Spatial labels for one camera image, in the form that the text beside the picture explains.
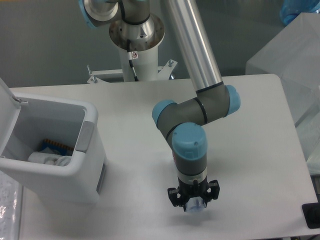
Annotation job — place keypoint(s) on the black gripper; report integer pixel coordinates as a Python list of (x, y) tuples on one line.
[(208, 191)]

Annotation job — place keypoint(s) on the clear plastic water bottle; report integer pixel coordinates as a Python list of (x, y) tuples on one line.
[(191, 170)]

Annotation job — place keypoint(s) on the white tissue wrapper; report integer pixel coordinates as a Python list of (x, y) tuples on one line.
[(49, 159)]

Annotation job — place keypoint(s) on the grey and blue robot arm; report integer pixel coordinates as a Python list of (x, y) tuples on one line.
[(181, 124)]

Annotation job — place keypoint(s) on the white open trash can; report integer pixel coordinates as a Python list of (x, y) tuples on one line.
[(26, 120)]

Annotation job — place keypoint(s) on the black device at edge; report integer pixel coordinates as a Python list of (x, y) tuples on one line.
[(311, 213)]

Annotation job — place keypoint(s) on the blue snack packet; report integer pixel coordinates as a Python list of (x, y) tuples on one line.
[(54, 147)]

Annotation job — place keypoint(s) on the white table clamp bracket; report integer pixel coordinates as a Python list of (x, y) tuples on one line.
[(165, 72)]

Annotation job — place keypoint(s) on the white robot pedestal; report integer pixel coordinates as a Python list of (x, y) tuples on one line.
[(138, 47)]

